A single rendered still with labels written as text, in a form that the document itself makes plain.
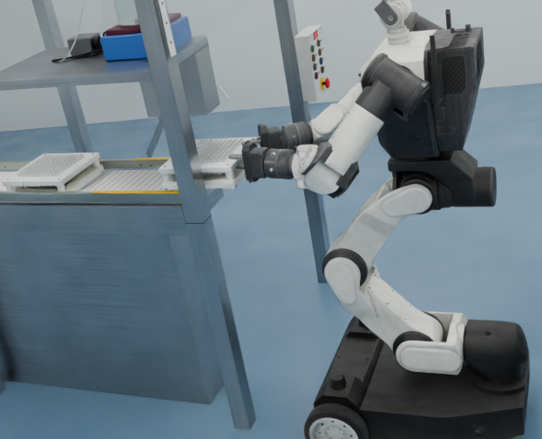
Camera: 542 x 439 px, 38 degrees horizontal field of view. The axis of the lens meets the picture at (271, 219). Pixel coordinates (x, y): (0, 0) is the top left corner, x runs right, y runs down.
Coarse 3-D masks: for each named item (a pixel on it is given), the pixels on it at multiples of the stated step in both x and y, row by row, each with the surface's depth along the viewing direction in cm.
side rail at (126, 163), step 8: (32, 160) 294; (104, 160) 281; (112, 160) 279; (120, 160) 278; (128, 160) 277; (136, 160) 275; (144, 160) 274; (152, 160) 273; (160, 160) 272; (0, 168) 300; (8, 168) 298; (16, 168) 297; (104, 168) 282; (112, 168) 281; (120, 168) 279; (128, 168) 278; (136, 168) 277
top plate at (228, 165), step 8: (256, 144) 250; (240, 152) 241; (168, 160) 245; (232, 160) 236; (240, 160) 238; (160, 168) 240; (168, 168) 239; (208, 168) 234; (216, 168) 233; (224, 168) 232; (232, 168) 232
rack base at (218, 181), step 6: (174, 174) 246; (222, 174) 239; (234, 174) 238; (240, 174) 238; (174, 180) 242; (204, 180) 237; (210, 180) 237; (216, 180) 236; (222, 180) 235; (228, 180) 234; (234, 180) 234; (240, 180) 238; (162, 186) 243; (168, 186) 242; (174, 186) 241; (210, 186) 237; (216, 186) 236; (222, 186) 235; (228, 186) 235; (234, 186) 234
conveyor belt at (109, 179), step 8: (0, 176) 295; (8, 176) 294; (96, 176) 278; (104, 176) 276; (112, 176) 275; (120, 176) 274; (128, 176) 272; (136, 176) 271; (144, 176) 270; (152, 176) 269; (160, 176) 267; (0, 184) 287; (88, 184) 272; (96, 184) 271; (104, 184) 269; (112, 184) 268; (120, 184) 267; (128, 184) 266; (136, 184) 264; (144, 184) 263; (152, 184) 262; (160, 184) 261; (208, 192) 255
